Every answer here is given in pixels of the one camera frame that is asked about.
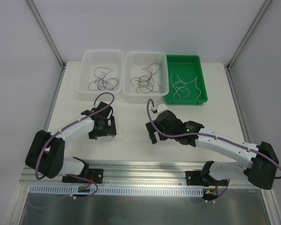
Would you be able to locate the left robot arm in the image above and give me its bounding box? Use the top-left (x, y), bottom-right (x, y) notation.
top-left (25, 102), bottom-right (117, 183)

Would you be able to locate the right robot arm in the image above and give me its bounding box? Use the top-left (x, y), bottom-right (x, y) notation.
top-left (146, 110), bottom-right (281, 190)

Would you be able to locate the green plastic tray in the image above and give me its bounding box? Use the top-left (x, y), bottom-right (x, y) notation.
top-left (165, 55), bottom-right (208, 105)

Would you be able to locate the middle white mesh basket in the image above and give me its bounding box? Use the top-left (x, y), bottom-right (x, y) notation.
top-left (122, 51), bottom-right (169, 103)

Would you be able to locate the white mesh basket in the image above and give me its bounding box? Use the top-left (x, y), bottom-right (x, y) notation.
top-left (122, 51), bottom-right (169, 103)
top-left (76, 49), bottom-right (124, 101)

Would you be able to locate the left white mesh basket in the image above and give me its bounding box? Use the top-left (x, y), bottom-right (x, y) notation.
top-left (76, 49), bottom-right (124, 101)

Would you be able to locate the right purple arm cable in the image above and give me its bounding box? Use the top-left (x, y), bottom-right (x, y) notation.
top-left (147, 98), bottom-right (281, 179)

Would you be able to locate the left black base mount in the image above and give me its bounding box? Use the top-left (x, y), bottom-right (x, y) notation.
top-left (62, 168), bottom-right (104, 184)

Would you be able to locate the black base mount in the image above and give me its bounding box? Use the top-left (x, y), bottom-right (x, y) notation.
top-left (62, 168), bottom-right (104, 184)
top-left (185, 171), bottom-right (205, 186)

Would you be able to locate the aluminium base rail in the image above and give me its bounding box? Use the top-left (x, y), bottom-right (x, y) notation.
top-left (19, 160), bottom-right (258, 189)

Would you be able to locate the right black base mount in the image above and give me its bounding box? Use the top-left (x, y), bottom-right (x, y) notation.
top-left (185, 171), bottom-right (205, 186)

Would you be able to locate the white slotted cable duct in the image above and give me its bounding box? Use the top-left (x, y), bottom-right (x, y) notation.
top-left (30, 185), bottom-right (203, 197)

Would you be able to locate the left aluminium frame post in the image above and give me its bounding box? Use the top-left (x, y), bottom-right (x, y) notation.
top-left (25, 0), bottom-right (66, 71)

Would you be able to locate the aluminium frame post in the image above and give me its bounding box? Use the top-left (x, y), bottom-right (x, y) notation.
top-left (226, 0), bottom-right (274, 71)
top-left (25, 0), bottom-right (66, 71)

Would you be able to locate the right aluminium frame post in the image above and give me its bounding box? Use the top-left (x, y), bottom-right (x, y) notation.
top-left (226, 0), bottom-right (274, 71)

